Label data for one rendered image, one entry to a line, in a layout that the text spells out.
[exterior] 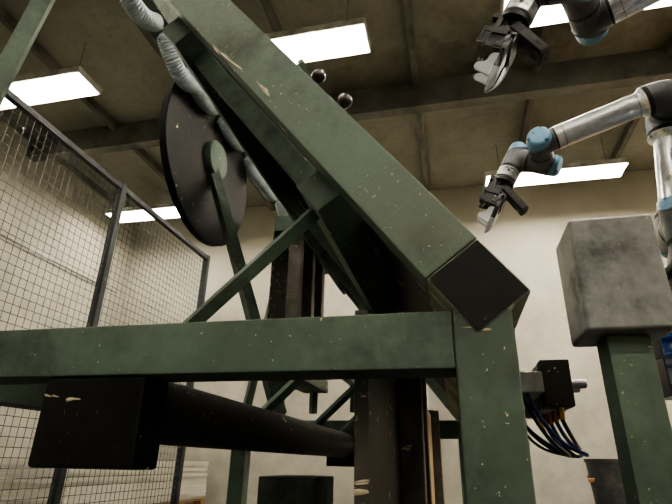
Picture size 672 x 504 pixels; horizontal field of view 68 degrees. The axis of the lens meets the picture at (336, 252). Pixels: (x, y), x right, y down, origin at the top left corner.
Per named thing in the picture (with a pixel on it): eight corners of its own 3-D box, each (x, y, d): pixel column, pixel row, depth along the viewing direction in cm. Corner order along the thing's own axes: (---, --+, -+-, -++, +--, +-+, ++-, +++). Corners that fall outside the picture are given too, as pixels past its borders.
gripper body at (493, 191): (477, 209, 178) (490, 182, 181) (500, 217, 175) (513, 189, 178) (478, 199, 171) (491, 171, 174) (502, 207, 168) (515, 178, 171)
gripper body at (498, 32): (474, 66, 120) (494, 29, 123) (509, 74, 116) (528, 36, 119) (474, 42, 113) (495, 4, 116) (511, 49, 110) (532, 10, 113)
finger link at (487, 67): (465, 86, 113) (481, 56, 116) (490, 92, 111) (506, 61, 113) (465, 76, 111) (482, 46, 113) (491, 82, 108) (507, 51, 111)
